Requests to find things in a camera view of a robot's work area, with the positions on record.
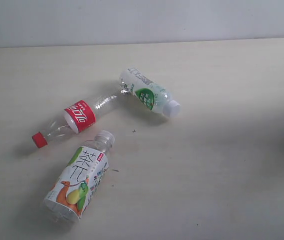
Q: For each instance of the clear tea bottle white label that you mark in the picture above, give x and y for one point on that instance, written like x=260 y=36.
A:
x=74 y=188

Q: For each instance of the white bottle green label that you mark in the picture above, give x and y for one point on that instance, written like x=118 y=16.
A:
x=153 y=96

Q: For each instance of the clear cola bottle red label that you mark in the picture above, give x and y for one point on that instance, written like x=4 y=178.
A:
x=77 y=118

